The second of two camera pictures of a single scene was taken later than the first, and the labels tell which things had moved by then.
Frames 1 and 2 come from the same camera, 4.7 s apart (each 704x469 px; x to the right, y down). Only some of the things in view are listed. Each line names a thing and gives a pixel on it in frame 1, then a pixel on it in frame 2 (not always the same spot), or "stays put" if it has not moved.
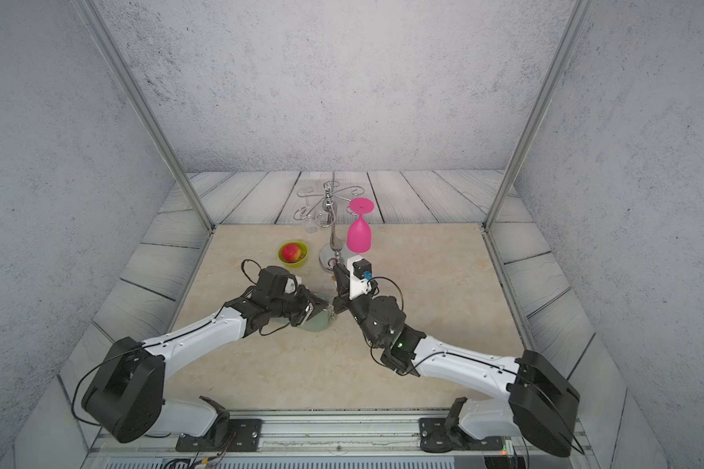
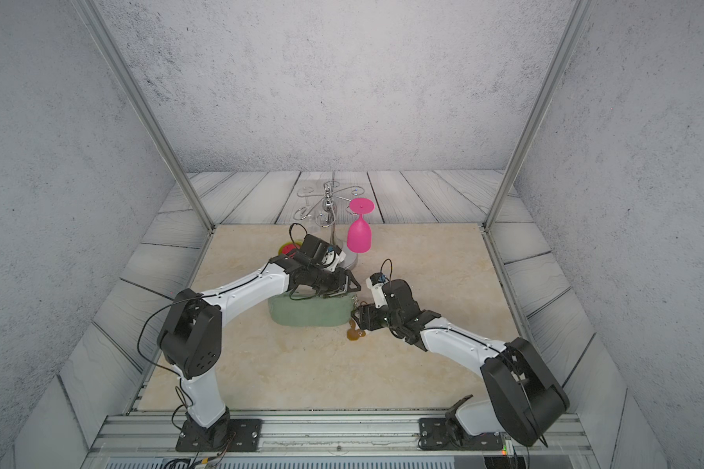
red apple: (291, 252) stays put
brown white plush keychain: (330, 310) to (354, 333)
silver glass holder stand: (330, 200) stays put
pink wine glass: (359, 233) stays put
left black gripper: (309, 307) to (338, 286)
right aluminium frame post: (512, 174) stays put
